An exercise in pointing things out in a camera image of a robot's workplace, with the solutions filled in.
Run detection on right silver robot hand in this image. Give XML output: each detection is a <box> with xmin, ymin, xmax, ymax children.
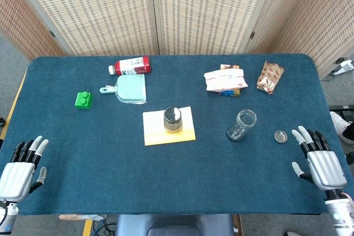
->
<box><xmin>291</xmin><ymin>125</ymin><xmax>348</xmax><ymax>191</ymax></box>

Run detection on black floor stand bar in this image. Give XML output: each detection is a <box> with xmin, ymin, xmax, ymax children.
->
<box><xmin>328</xmin><ymin>104</ymin><xmax>354</xmax><ymax>111</ymax></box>

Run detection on blue table cloth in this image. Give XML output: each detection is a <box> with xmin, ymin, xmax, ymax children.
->
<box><xmin>0</xmin><ymin>53</ymin><xmax>350</xmax><ymax>216</ymax></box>

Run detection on clear glass bottle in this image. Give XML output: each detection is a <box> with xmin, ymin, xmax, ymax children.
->
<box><xmin>226</xmin><ymin>109</ymin><xmax>257</xmax><ymax>142</ymax></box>

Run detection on round metal jar lid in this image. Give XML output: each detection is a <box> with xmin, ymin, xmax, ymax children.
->
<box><xmin>274</xmin><ymin>130</ymin><xmax>288</xmax><ymax>144</ymax></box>

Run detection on yellow paper sheet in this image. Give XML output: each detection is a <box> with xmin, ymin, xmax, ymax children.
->
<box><xmin>142</xmin><ymin>106</ymin><xmax>196</xmax><ymax>146</ymax></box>

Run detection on brown snack packet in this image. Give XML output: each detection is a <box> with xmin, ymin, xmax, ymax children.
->
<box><xmin>256</xmin><ymin>60</ymin><xmax>285</xmax><ymax>95</ymax></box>

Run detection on white red snack packet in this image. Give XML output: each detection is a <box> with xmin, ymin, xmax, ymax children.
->
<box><xmin>204</xmin><ymin>68</ymin><xmax>248</xmax><ymax>92</ymax></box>

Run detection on black-lidded glass seed jar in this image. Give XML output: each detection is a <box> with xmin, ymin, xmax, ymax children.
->
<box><xmin>163</xmin><ymin>106</ymin><xmax>183</xmax><ymax>133</ymax></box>

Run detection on green toy brick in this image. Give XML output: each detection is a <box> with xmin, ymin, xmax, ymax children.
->
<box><xmin>74</xmin><ymin>91</ymin><xmax>93</xmax><ymax>110</ymax></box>

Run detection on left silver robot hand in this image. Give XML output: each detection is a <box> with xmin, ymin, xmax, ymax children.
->
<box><xmin>0</xmin><ymin>135</ymin><xmax>49</xmax><ymax>202</ymax></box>

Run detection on flat cardboard piece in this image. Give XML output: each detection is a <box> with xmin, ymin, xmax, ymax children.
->
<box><xmin>58</xmin><ymin>214</ymin><xmax>107</xmax><ymax>222</ymax></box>

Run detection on red juice bottle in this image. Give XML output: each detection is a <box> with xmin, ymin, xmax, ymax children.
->
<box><xmin>108</xmin><ymin>56</ymin><xmax>152</xmax><ymax>76</ymax></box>

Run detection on light blue dustpan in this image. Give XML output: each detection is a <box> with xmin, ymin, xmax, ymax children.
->
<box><xmin>99</xmin><ymin>74</ymin><xmax>147</xmax><ymax>105</ymax></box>

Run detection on blue floor cables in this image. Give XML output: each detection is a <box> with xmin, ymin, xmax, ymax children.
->
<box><xmin>92</xmin><ymin>215</ymin><xmax>117</xmax><ymax>236</ymax></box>

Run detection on white floor device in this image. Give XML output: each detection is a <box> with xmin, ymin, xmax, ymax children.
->
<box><xmin>331</xmin><ymin>58</ymin><xmax>354</xmax><ymax>76</ymax></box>

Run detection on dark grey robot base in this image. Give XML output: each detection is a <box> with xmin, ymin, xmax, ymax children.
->
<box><xmin>114</xmin><ymin>213</ymin><xmax>236</xmax><ymax>236</ymax></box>

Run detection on white shoe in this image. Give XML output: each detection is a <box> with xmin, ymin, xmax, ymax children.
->
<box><xmin>330</xmin><ymin>111</ymin><xmax>354</xmax><ymax>145</ymax></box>

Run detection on bamboo folding screen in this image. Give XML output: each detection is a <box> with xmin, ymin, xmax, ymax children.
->
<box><xmin>0</xmin><ymin>0</ymin><xmax>354</xmax><ymax>80</ymax></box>

